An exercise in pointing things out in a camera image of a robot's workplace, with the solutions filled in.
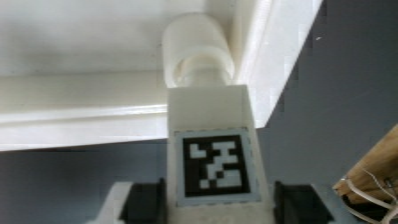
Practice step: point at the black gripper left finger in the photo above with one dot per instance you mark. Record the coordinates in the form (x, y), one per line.
(144, 209)

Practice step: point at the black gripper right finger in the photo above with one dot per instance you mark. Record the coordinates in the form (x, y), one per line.
(299, 206)

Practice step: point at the white table leg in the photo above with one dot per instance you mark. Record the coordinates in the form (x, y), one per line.
(217, 191)

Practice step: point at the white square table top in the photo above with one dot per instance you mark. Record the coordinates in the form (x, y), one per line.
(82, 87)

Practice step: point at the brown box with cables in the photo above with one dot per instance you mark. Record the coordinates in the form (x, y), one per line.
(366, 187)

